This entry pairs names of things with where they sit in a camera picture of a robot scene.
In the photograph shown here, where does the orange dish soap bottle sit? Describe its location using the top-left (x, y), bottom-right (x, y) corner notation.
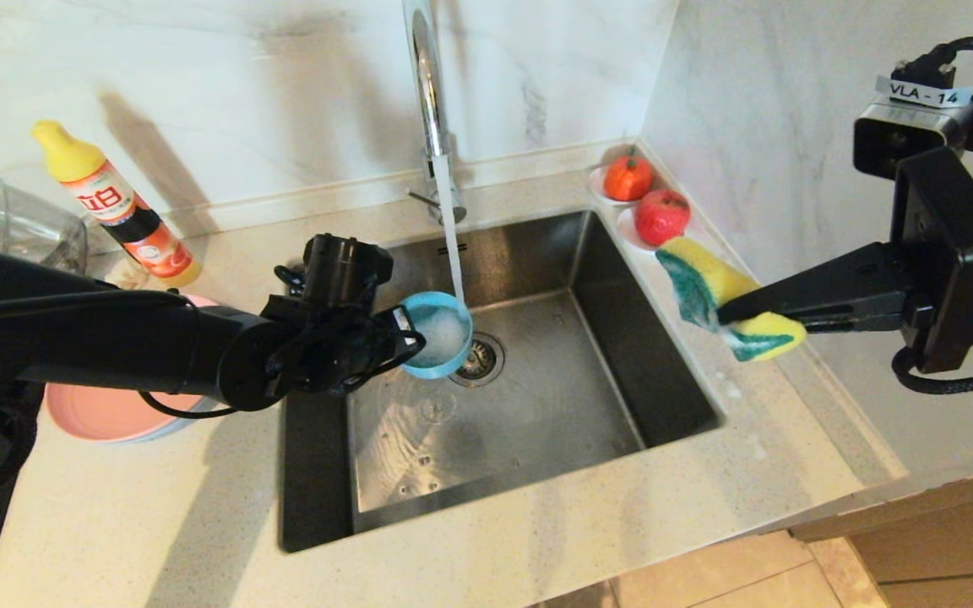
top-left (31, 119), bottom-right (203, 289)

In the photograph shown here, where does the small white dish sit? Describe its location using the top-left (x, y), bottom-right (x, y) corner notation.
top-left (616, 206), bottom-right (684, 254)
top-left (587, 165), bottom-right (654, 207)

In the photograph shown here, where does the wooden cabinet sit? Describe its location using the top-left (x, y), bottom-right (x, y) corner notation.
top-left (791, 460), bottom-right (973, 608)

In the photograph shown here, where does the red toy apple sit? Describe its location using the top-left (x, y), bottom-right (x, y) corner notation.
top-left (634, 189), bottom-right (692, 249)

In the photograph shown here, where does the clear glass jug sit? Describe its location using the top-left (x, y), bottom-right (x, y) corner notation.
top-left (0, 173), bottom-right (90, 275)

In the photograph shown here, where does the metal drain strainer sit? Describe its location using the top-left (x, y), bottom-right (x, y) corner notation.
top-left (453, 332), bottom-right (507, 389)

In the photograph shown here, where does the yellow green sponge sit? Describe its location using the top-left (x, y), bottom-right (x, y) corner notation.
top-left (655, 236), bottom-right (808, 363)

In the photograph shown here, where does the stainless steel sink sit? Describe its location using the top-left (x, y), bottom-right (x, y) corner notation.
top-left (280, 211), bottom-right (722, 554)

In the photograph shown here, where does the grey plate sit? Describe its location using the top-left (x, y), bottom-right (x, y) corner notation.
top-left (144, 397), bottom-right (226, 444)

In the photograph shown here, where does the pink plate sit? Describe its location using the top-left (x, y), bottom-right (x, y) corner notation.
top-left (46, 294), bottom-right (217, 442)

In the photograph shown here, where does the chrome faucet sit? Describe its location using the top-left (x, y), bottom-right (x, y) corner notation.
top-left (402, 0), bottom-right (468, 227)

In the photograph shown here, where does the orange toy pumpkin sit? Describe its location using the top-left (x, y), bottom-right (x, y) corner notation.
top-left (603, 149), bottom-right (655, 204)

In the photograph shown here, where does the blue bowl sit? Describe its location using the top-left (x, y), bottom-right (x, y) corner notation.
top-left (400, 291), bottom-right (474, 380)

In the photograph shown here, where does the braided black arm cable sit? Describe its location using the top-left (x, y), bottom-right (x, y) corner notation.
top-left (892, 346), bottom-right (973, 396)

